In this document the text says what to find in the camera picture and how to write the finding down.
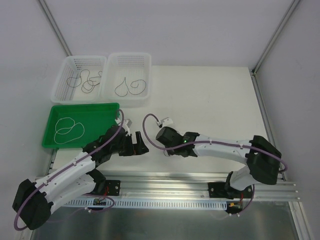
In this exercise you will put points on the left white perforated basket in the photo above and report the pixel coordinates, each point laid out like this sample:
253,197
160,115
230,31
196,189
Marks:
79,80

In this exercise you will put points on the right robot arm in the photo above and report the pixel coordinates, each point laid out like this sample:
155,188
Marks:
260,158

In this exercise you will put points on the aluminium mounting rail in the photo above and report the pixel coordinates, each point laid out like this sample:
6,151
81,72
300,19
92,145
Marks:
187,186

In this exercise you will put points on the white slotted cable duct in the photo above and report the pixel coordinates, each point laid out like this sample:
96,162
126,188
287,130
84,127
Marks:
131,203

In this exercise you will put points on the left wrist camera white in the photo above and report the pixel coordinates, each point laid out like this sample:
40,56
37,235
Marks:
126,123

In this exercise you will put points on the right white perforated basket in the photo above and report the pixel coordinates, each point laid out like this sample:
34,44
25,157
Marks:
128,80

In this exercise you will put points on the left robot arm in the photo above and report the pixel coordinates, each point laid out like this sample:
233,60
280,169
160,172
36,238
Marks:
36,201

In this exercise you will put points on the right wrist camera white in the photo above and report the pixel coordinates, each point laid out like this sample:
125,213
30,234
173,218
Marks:
165,122

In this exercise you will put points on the white perforated basket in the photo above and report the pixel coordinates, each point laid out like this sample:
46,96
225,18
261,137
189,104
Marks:
79,80
128,80

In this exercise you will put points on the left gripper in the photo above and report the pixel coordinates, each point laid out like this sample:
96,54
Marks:
130,146

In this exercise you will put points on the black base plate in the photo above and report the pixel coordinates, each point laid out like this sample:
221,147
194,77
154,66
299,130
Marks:
106,188
220,190

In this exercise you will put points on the green plastic tray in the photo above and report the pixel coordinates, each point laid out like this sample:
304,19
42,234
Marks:
74,126

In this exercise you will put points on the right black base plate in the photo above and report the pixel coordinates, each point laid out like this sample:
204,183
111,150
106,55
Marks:
220,190

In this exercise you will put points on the right aluminium frame post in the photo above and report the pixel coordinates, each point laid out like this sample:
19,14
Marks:
254,72

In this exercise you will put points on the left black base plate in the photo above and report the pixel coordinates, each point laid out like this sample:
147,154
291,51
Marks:
106,188

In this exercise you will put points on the aluminium frame post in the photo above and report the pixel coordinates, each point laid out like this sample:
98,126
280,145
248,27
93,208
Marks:
254,72
54,26

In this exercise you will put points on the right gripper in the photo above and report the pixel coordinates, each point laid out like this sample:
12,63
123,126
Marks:
171,151

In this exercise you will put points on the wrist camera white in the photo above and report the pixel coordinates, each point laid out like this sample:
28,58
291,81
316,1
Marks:
126,123
165,122

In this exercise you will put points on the left aluminium frame post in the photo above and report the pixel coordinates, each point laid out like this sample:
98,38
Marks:
54,26

